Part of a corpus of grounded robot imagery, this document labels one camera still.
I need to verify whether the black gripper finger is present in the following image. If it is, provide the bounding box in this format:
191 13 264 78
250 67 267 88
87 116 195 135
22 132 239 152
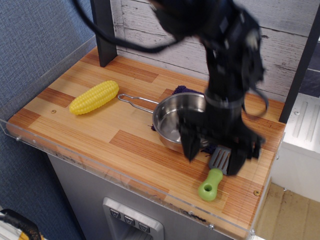
180 131 201 162
228 146 247 176

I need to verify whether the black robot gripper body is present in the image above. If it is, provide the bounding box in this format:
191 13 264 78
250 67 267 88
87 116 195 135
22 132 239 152
177 91 265 159

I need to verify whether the green handled grey spatula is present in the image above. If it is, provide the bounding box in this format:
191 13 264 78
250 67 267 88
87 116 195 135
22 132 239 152
198 146 231 202

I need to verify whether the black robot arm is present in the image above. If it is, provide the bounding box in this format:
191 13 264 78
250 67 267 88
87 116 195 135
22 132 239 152
152 0 264 176

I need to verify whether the purple cloth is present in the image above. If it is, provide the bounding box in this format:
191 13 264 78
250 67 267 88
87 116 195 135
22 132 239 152
148 85 218 157

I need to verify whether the stainless steel saucepan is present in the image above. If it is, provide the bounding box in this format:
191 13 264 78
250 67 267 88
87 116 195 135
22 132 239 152
116 92 213 153

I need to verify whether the white grooved side counter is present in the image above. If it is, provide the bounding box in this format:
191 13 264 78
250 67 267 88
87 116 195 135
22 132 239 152
270 93 320 202

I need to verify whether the yellow plastic corn cob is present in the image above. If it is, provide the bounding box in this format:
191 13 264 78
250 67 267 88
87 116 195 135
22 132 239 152
69 80 120 115

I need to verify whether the silver ice dispenser panel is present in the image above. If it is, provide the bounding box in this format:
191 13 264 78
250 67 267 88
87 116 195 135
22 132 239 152
102 197 165 240

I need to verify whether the grey toy fridge cabinet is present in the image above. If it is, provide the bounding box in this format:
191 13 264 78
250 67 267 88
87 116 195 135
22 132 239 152
48 155 228 240

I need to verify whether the yellow object bottom left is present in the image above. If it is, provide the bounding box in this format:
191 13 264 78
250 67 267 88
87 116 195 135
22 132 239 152
18 231 29 240

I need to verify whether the dark right shelf post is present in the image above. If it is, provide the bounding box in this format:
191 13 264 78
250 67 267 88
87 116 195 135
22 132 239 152
279 6 320 124

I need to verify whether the dark shelf post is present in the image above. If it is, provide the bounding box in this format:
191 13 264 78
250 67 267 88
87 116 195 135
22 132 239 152
279 6 320 124
90 0 118 68

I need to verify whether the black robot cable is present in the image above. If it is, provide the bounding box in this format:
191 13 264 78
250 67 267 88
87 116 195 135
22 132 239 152
72 0 186 54

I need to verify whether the dark left shelf post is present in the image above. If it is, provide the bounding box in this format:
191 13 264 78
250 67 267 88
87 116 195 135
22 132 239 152
90 0 118 68

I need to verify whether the black braided cable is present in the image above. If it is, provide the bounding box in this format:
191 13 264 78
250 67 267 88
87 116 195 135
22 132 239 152
2 209 42 240

